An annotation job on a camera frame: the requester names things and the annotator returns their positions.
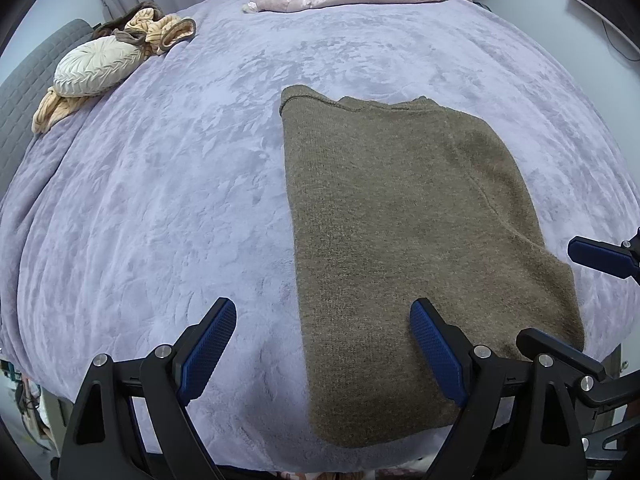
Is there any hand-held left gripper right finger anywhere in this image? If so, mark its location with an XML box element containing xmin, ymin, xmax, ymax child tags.
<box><xmin>410</xmin><ymin>297</ymin><xmax>588</xmax><ymax>480</ymax></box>

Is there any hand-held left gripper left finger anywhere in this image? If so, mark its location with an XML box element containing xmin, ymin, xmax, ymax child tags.
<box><xmin>57</xmin><ymin>297</ymin><xmax>238</xmax><ymax>480</ymax></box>

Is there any beige ribbed garment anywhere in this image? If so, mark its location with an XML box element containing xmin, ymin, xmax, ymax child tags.
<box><xmin>32</xmin><ymin>12</ymin><xmax>197</xmax><ymax>134</ymax></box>

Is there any grey quilted headboard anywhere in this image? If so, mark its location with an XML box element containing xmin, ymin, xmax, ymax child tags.
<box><xmin>0</xmin><ymin>19</ymin><xmax>96</xmax><ymax>186</ymax></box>

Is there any brown fuzzy garment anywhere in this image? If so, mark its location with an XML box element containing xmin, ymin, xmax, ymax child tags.
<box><xmin>92</xmin><ymin>2</ymin><xmax>166</xmax><ymax>40</ymax></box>

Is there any round cream pleated pillow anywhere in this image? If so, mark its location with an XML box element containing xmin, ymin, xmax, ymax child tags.
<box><xmin>53</xmin><ymin>40</ymin><xmax>146</xmax><ymax>97</ymax></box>

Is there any olive brown knit sweater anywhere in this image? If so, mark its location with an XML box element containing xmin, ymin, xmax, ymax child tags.
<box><xmin>280</xmin><ymin>85</ymin><xmax>587</xmax><ymax>448</ymax></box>

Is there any lilac plush blanket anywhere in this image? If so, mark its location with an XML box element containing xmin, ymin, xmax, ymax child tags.
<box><xmin>0</xmin><ymin>0</ymin><xmax>640</xmax><ymax>473</ymax></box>

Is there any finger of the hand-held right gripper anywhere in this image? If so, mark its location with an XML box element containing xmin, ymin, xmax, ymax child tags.
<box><xmin>567</xmin><ymin>227</ymin><xmax>640</xmax><ymax>281</ymax></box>
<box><xmin>516</xmin><ymin>328</ymin><xmax>608</xmax><ymax>384</ymax></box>

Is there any television cable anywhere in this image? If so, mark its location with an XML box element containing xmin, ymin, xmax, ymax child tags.
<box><xmin>602</xmin><ymin>22</ymin><xmax>632</xmax><ymax>59</ymax></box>

